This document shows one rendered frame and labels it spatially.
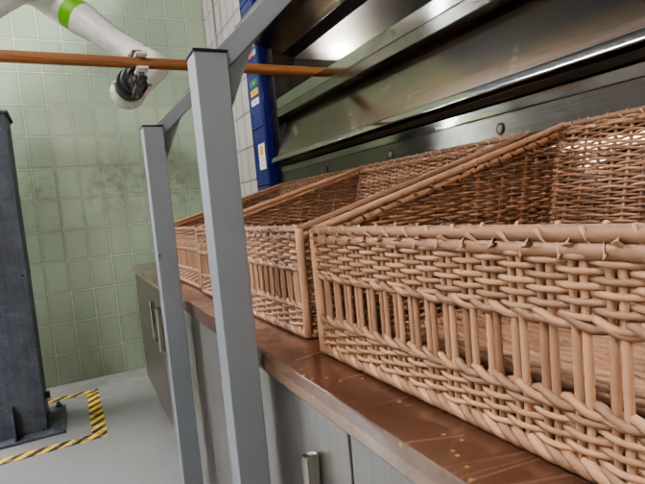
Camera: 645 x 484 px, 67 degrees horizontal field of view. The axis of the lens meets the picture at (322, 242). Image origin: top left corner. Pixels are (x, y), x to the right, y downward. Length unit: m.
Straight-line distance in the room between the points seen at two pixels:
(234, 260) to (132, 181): 2.12
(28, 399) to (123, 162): 1.19
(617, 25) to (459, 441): 0.67
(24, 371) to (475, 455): 1.94
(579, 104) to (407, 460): 0.68
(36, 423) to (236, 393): 1.64
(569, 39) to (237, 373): 0.72
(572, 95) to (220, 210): 0.60
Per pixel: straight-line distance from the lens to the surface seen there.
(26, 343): 2.15
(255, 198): 1.82
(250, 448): 0.67
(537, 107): 0.97
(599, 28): 0.91
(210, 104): 0.61
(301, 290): 0.65
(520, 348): 0.36
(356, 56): 1.45
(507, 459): 0.37
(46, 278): 2.69
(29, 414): 2.22
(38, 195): 2.69
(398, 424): 0.42
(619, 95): 0.88
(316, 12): 1.70
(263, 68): 1.61
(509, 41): 1.03
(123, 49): 1.91
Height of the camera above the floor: 0.76
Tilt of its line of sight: 4 degrees down
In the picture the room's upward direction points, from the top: 5 degrees counter-clockwise
